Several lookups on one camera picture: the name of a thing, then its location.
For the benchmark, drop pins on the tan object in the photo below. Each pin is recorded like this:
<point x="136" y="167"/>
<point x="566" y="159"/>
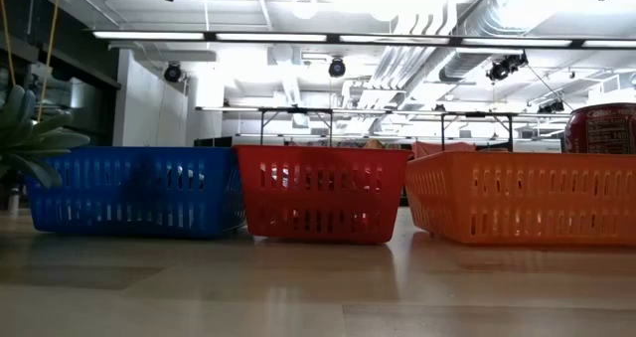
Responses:
<point x="373" y="144"/>

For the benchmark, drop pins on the blue plastic basket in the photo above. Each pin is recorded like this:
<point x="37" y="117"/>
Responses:
<point x="149" y="193"/>

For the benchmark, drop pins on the red plastic basket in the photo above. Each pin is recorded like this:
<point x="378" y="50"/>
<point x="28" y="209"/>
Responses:
<point x="323" y="198"/>

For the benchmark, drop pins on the white cylindrical post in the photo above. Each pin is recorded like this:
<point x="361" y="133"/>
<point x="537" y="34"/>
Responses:
<point x="13" y="203"/>

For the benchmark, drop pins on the red cloth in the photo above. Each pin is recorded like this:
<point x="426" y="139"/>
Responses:
<point x="442" y="149"/>

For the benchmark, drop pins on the red soda can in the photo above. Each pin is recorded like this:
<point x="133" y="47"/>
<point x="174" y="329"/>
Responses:
<point x="603" y="128"/>

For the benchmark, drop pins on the silver ventilation duct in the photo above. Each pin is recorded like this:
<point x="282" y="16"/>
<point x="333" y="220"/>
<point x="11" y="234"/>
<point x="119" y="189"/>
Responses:
<point x="477" y="53"/>

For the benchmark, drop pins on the black folding table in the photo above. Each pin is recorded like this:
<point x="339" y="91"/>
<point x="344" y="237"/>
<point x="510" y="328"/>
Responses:
<point x="298" y="110"/>
<point x="477" y="114"/>

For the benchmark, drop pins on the black track spotlights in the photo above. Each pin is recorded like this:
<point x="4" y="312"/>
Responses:
<point x="550" y="106"/>

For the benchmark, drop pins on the orange plastic basket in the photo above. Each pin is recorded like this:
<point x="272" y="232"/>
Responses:
<point x="522" y="198"/>

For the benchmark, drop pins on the black monitor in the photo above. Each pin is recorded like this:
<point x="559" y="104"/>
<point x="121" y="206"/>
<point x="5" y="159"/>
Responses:
<point x="213" y="141"/>

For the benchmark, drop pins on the black spotlight cluster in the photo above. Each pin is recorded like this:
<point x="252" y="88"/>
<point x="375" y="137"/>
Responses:
<point x="504" y="67"/>

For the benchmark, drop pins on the round white pendant lamp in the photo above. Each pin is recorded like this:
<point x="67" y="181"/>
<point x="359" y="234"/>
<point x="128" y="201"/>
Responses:
<point x="304" y="6"/>

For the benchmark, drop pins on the potted green succulent plant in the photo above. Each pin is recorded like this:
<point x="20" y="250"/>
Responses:
<point x="30" y="143"/>

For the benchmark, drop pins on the black ceiling spotlight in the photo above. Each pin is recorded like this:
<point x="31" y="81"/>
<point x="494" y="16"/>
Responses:
<point x="337" y="67"/>
<point x="172" y="72"/>

